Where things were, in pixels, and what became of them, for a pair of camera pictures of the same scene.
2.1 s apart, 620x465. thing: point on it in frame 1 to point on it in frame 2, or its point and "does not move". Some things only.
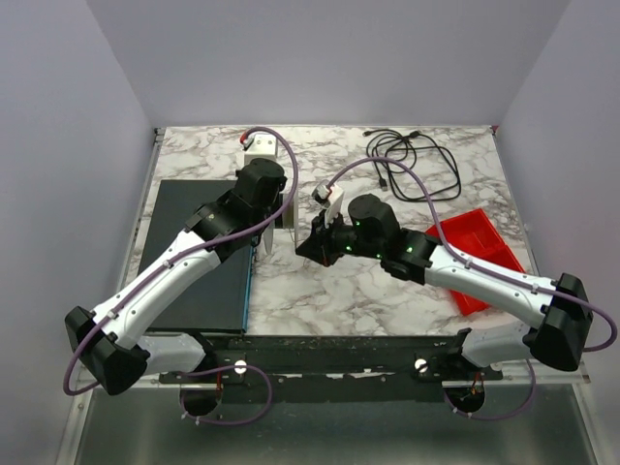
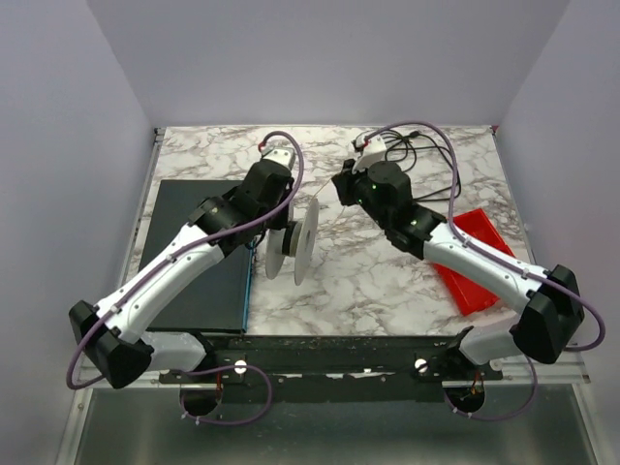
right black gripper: x=319 y=239 to x=343 y=181
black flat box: x=216 y=302 does not move
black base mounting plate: x=331 y=368 does not move
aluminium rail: x=517 y=373 does not move
